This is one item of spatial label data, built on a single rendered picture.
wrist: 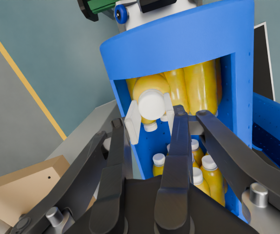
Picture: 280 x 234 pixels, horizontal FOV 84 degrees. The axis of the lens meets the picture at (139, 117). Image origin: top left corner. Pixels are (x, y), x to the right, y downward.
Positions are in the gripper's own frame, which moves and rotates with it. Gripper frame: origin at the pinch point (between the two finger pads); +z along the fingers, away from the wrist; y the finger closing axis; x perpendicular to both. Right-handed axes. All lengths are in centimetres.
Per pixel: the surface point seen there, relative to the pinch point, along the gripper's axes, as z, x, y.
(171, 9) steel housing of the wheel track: 35.2, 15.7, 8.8
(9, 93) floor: 128, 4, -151
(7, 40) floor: 128, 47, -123
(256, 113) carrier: 69, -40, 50
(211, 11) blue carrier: 5.1, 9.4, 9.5
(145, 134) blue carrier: 25.8, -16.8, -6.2
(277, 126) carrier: 52, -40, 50
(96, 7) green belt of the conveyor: 38.8, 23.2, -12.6
